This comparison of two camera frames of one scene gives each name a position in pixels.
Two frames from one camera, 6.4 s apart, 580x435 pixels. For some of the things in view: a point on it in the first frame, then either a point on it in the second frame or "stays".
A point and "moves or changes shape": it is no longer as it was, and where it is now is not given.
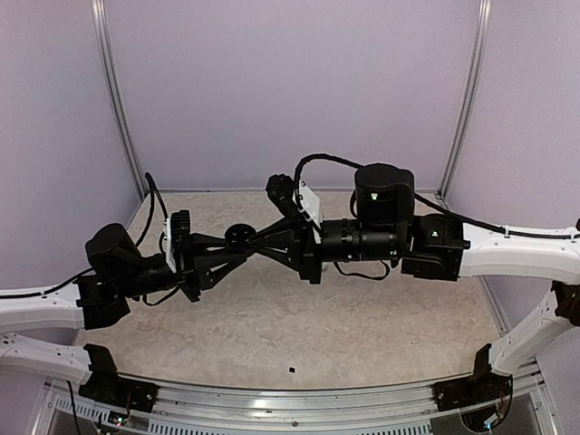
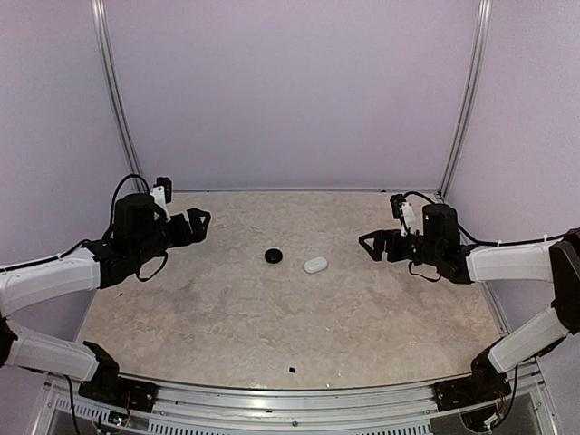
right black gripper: [302, 254] → [382, 236]
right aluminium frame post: [478, 71] stays
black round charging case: [237, 236] moves or changes shape
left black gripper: [201, 273] → [198, 230]
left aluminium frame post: [104, 42] stays
